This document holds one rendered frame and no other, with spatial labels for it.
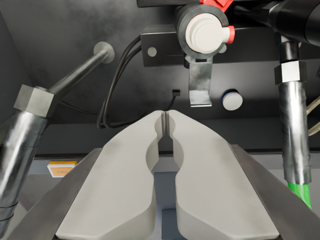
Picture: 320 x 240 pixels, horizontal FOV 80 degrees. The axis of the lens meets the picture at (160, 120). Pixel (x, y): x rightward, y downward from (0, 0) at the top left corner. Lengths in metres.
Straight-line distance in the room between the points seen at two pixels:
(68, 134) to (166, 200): 0.41
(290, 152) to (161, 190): 0.61
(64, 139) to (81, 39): 0.20
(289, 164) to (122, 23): 0.33
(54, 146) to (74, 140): 0.04
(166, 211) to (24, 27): 0.64
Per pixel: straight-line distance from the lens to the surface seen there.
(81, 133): 0.46
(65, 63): 0.44
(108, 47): 0.39
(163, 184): 0.77
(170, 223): 0.71
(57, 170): 0.41
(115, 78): 0.22
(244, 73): 0.43
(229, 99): 0.42
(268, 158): 0.39
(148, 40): 0.23
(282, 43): 0.20
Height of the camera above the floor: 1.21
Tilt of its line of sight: 58 degrees down
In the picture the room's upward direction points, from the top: 177 degrees counter-clockwise
